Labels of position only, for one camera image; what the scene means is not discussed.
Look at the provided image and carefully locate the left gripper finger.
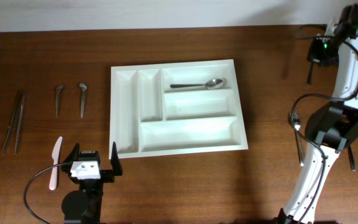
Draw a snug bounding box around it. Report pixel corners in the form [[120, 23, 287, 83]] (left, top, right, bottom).
[[63, 143, 80, 163], [110, 141, 123, 174]]

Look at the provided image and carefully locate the steel spoon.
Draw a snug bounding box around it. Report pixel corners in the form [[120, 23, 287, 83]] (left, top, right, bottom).
[[306, 62, 314, 85], [170, 78, 224, 90]]

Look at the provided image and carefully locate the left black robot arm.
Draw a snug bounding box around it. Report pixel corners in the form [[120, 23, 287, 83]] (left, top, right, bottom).
[[62, 143, 123, 223]]

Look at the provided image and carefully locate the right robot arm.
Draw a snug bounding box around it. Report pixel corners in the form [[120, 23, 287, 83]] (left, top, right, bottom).
[[273, 3, 358, 223]]

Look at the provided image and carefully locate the pink plastic knife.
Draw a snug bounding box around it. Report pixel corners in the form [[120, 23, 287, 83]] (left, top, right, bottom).
[[49, 136, 63, 190]]

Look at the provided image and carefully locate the small steel teaspoon left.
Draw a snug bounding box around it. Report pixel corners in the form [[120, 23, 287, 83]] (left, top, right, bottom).
[[55, 84, 64, 118]]

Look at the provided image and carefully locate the small steel teaspoon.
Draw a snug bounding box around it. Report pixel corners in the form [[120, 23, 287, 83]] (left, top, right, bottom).
[[79, 83, 88, 118], [55, 84, 64, 118]]

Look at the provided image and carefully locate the small steel teaspoon right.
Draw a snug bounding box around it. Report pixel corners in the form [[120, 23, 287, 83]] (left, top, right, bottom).
[[79, 83, 88, 118]]

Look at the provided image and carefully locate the white plastic cutlery tray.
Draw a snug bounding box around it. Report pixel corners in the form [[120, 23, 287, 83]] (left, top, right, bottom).
[[109, 59, 249, 159]]

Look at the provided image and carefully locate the left black camera cable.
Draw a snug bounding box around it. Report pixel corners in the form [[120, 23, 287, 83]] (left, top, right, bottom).
[[23, 162, 71, 224]]

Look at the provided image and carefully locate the black camera cable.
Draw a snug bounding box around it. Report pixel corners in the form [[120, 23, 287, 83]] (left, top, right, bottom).
[[289, 24, 358, 224], [23, 162, 71, 224]]

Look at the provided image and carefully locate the right black camera cable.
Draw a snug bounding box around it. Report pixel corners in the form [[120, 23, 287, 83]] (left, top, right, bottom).
[[289, 24, 358, 224]]

